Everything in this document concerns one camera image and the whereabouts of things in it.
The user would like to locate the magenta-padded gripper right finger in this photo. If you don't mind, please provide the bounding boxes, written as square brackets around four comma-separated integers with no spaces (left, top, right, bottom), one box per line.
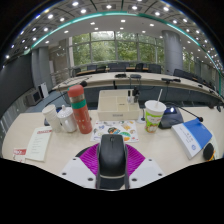
[124,143,166,189]

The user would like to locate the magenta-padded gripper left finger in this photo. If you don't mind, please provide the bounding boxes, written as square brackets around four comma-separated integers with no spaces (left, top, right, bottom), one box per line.
[59,143,101,190]

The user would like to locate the black computer mouse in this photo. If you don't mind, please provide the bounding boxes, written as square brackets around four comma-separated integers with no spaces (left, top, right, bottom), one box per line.
[95,133,130,191]

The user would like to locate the white booklet with red heading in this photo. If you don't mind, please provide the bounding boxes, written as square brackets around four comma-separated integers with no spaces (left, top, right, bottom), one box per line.
[25,125,54,163]

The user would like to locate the colourful printed leaflet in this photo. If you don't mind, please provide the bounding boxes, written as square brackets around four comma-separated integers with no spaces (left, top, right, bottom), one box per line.
[90,119,140,144]

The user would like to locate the white lidded mug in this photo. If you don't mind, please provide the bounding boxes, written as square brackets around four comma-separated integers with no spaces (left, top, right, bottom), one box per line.
[57,104,78,134]

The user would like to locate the printed takeaway cup with straw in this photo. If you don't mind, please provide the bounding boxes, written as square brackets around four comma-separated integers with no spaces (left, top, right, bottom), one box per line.
[144,88,167,134]

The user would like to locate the red bottle with green band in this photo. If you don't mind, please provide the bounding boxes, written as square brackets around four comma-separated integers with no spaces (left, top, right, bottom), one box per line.
[67,84,93,135]

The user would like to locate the white paper cup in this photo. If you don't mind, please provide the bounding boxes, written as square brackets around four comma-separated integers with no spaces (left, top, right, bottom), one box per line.
[41,104,63,134]

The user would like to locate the blue and white book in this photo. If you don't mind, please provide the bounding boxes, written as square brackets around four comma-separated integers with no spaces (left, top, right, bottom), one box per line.
[171,118,213,160]

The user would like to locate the white desk organizer box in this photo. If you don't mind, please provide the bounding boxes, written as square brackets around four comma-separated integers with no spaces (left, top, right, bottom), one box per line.
[96,89,143,121]

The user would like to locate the grey box monitor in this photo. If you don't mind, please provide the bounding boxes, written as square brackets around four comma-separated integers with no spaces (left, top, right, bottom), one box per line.
[24,89,43,108]

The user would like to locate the white leaning board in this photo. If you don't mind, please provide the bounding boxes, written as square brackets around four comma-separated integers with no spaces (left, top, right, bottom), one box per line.
[38,82,50,99]

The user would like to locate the curved conference table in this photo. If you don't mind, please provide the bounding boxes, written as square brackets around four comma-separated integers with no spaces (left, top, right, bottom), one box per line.
[51,71,224,101]

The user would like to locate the dark office chairs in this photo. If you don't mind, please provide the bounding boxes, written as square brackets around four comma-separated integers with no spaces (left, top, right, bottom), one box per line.
[71,62,221,91]

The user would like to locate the ceiling lights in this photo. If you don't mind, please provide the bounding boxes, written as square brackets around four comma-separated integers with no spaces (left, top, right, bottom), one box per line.
[3,0,224,68]

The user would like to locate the black handheld microphone orange ring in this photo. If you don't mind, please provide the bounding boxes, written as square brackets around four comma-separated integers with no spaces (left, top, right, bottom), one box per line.
[202,142,218,162]

